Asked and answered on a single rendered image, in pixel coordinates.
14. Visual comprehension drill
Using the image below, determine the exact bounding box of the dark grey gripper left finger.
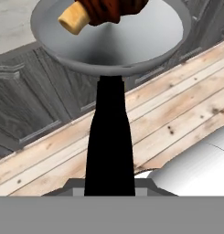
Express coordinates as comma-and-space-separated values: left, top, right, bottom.
42, 178, 86, 197

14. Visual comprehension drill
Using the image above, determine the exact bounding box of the white rounded object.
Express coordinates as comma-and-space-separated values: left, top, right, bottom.
134, 125, 224, 197

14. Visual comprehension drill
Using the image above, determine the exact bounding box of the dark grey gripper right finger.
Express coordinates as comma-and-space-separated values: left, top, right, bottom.
133, 178, 179, 197

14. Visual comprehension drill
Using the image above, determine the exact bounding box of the grey pan with black handle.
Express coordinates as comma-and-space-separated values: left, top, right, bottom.
30, 0, 192, 197

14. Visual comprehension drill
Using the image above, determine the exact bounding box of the brown steak with bone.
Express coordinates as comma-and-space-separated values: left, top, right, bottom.
57, 0, 150, 36

